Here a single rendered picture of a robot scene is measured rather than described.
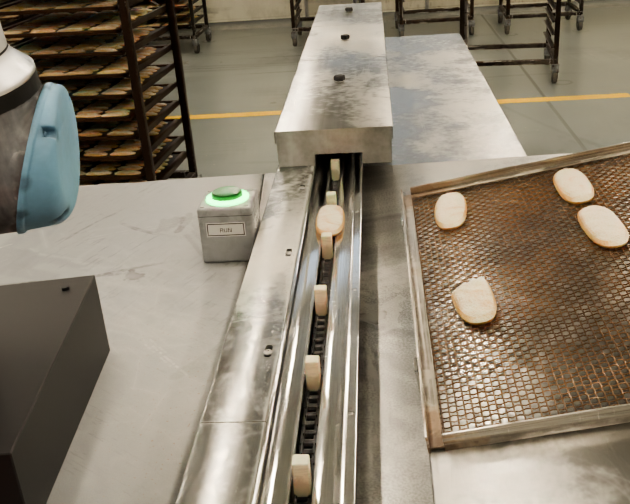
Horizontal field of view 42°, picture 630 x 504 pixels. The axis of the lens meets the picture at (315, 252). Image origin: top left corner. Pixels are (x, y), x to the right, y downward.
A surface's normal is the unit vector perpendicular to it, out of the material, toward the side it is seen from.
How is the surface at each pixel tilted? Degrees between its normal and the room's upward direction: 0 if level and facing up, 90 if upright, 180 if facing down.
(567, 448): 10
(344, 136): 90
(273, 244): 0
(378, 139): 90
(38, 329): 4
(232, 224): 90
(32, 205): 115
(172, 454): 0
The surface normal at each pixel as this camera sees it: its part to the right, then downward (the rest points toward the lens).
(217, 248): -0.06, 0.43
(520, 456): -0.24, -0.89
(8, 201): 0.11, 0.64
